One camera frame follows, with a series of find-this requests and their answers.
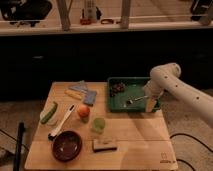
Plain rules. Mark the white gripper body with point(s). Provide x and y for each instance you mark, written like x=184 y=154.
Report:
x=153 y=90

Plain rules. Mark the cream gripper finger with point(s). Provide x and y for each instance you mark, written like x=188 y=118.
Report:
x=150 y=104

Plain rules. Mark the silver metal fork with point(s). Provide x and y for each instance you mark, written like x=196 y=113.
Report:
x=131 y=101

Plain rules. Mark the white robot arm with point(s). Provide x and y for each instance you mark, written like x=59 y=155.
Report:
x=166 y=77

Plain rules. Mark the green plastic tray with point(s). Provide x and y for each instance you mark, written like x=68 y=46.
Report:
x=133 y=89

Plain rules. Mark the dark grape bunch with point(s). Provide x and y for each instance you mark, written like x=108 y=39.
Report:
x=117 y=88

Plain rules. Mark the blue sponge cloth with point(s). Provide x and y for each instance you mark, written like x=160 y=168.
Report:
x=90 y=98

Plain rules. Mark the brown wooden block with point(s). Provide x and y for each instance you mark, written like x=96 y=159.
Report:
x=104 y=144

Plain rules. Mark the orange fruit toy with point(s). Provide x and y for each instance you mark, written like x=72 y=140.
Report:
x=83 y=110

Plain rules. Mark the grey blue cloth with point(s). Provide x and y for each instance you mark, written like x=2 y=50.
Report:
x=79 y=86

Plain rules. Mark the dark red bowl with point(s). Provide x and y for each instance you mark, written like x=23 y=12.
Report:
x=66 y=146

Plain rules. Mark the orange object on ledge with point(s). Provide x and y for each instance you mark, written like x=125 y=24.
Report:
x=84 y=21

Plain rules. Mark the white bottle on ledge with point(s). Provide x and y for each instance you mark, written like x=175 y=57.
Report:
x=90 y=10

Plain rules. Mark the green cucumber toy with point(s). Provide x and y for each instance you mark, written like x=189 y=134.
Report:
x=48 y=113

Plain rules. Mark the white plate under cucumber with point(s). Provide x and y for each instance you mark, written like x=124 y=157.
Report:
x=52 y=121

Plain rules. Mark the black pole stand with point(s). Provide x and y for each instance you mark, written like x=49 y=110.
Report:
x=17 y=157

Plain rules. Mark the black office chair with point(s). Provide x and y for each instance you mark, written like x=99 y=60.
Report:
x=30 y=11

